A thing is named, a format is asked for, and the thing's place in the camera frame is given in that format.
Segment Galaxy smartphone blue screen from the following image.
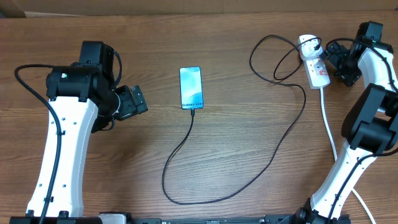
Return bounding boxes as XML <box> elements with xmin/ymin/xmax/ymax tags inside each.
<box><xmin>179</xmin><ymin>67</ymin><xmax>204</xmax><ymax>110</ymax></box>

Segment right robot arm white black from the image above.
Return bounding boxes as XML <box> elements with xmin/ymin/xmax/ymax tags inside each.
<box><xmin>281</xmin><ymin>21</ymin><xmax>397</xmax><ymax>223</ymax></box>

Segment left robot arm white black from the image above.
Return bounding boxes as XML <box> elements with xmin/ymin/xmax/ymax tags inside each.
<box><xmin>9</xmin><ymin>40</ymin><xmax>147</xmax><ymax>224</ymax></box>

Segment white charger plug adapter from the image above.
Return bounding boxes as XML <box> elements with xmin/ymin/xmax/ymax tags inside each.
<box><xmin>298</xmin><ymin>34</ymin><xmax>323</xmax><ymax>61</ymax></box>

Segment white power extension strip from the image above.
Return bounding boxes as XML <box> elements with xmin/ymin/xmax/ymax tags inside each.
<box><xmin>304</xmin><ymin>58</ymin><xmax>330</xmax><ymax>90</ymax></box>

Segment white power strip cord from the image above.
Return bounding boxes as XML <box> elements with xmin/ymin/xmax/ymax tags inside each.
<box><xmin>319</xmin><ymin>87</ymin><xmax>377</xmax><ymax>224</ymax></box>

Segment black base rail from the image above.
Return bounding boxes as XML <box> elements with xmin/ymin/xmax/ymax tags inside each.
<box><xmin>73</xmin><ymin>213</ymin><xmax>351</xmax><ymax>224</ymax></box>

